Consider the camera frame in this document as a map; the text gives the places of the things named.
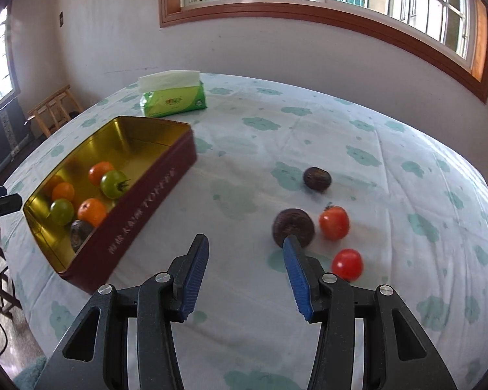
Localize red tomato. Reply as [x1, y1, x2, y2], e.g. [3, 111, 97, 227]
[331, 248, 364, 283]
[319, 204, 351, 241]

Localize cloud pattern tablecloth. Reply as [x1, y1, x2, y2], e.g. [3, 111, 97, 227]
[0, 72, 488, 390]

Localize green tomato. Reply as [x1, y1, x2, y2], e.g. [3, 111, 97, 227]
[100, 170, 129, 200]
[50, 198, 75, 226]

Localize orange mandarin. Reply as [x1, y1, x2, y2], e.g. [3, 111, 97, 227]
[88, 161, 115, 187]
[77, 198, 107, 228]
[51, 181, 75, 202]

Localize wooden stool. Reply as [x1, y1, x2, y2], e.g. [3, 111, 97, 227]
[25, 84, 84, 137]

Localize red gold toffee tin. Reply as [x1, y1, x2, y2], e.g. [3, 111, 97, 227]
[22, 116, 197, 294]

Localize dark passion fruit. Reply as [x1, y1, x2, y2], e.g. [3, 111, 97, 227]
[70, 219, 95, 253]
[272, 208, 316, 248]
[303, 166, 332, 193]

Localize green tissue pack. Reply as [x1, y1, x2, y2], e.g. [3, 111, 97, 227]
[137, 70, 207, 118]

